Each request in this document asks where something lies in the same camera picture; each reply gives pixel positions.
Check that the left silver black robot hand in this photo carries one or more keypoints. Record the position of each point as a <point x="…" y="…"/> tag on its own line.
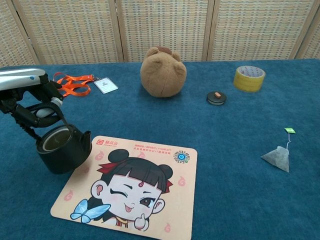
<point x="17" y="80"/>

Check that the pyramid tea bag green tag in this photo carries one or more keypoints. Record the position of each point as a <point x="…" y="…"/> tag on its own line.
<point x="278" y="158"/>

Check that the black teapot lid wooden knob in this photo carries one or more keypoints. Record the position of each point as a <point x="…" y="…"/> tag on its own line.
<point x="215" y="98"/>

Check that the white ID badge card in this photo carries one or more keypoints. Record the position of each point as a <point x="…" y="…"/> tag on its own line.
<point x="106" y="85"/>

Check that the brown plush capybara toy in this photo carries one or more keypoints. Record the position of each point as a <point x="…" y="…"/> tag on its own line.
<point x="162" y="75"/>

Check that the woven bamboo folding screen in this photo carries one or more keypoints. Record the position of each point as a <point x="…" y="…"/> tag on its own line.
<point x="162" y="30"/>

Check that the cartoon girl mouse pad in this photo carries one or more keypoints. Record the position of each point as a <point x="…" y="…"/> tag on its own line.
<point x="125" y="190"/>

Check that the yellow packing tape roll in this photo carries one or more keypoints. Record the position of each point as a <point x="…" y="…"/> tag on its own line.
<point x="247" y="83"/>

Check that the blue carpet table cover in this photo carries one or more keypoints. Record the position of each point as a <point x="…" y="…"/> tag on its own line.
<point x="237" y="205"/>

